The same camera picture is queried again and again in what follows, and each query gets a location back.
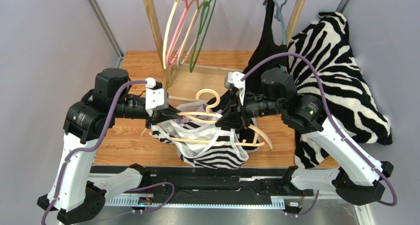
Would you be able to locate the mauve pink tank top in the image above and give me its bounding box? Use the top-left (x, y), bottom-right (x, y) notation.
top-left (178, 115), bottom-right (194, 124)

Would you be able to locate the striped tank top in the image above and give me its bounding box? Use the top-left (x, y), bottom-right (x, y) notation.
top-left (150, 120), bottom-right (249, 170)

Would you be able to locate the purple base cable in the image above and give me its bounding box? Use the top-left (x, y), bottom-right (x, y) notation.
top-left (128, 182), bottom-right (175, 213)

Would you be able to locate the grey blue hanger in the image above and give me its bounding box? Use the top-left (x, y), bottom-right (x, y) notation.
top-left (272, 0), bottom-right (291, 71)

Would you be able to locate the white plastic basket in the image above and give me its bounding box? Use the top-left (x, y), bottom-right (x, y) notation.
top-left (176, 101), bottom-right (260, 153)

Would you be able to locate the wooden clothes rack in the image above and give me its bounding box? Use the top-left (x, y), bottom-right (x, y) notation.
top-left (143, 0), bottom-right (306, 105)

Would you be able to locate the light pink hanger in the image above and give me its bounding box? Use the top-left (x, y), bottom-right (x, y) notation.
top-left (176, 0), bottom-right (204, 68)

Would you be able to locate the green hanger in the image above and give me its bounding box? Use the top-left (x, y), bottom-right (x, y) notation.
top-left (189, 0), bottom-right (217, 73)

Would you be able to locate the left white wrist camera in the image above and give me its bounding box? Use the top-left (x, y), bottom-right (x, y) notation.
top-left (145, 77), bottom-right (169, 116)

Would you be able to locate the cream hanger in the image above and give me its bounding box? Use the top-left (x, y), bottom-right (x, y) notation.
top-left (163, 0), bottom-right (181, 70)

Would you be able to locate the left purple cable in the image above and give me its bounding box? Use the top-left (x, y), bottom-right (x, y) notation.
top-left (41, 80), bottom-right (148, 225)

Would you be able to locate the zebra print blanket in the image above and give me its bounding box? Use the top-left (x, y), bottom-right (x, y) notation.
top-left (282, 11), bottom-right (393, 169)

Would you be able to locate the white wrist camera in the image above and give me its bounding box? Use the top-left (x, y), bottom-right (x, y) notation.
top-left (224, 72), bottom-right (245, 105)
top-left (145, 77), bottom-right (169, 116)

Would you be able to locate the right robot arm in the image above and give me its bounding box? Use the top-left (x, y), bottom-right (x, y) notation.
top-left (216, 68), bottom-right (394, 205)

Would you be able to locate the beige wooden hanger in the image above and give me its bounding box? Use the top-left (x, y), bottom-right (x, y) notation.
top-left (157, 89), bottom-right (273, 149)

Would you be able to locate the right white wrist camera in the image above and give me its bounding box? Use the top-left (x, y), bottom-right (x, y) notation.
top-left (224, 72), bottom-right (245, 105)

